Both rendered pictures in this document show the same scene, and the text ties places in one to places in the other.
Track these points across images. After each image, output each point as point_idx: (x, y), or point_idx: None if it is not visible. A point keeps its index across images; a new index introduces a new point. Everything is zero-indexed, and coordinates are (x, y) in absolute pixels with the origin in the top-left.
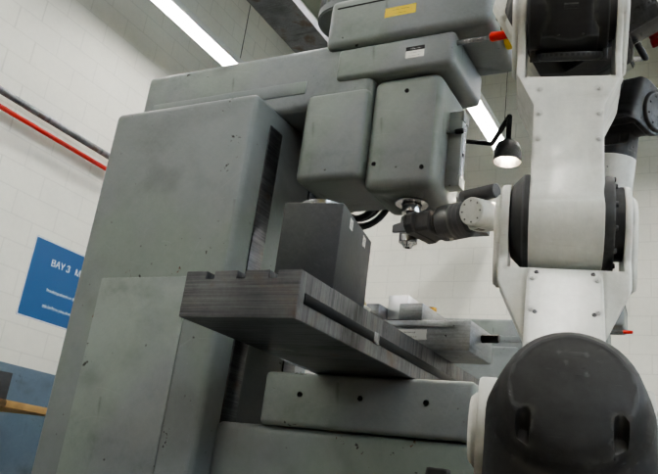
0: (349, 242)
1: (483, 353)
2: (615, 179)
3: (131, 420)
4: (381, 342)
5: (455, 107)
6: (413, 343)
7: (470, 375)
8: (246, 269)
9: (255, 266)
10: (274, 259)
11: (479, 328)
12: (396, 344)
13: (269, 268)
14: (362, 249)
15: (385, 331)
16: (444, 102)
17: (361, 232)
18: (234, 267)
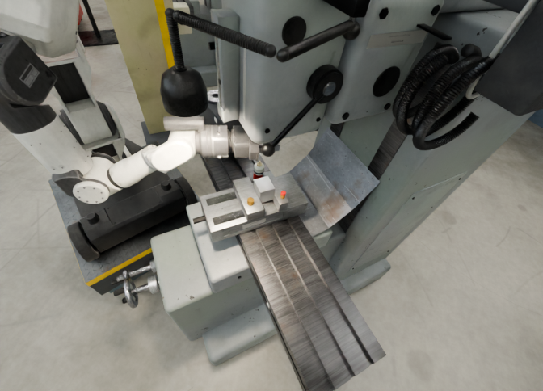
0: (204, 115)
1: (207, 225)
2: (60, 111)
3: None
4: (204, 161)
5: None
6: (215, 182)
7: (254, 269)
8: (330, 125)
9: (336, 127)
10: (355, 129)
11: (203, 209)
12: (208, 170)
13: (350, 134)
14: (216, 123)
15: (204, 159)
16: None
17: (212, 114)
18: (324, 120)
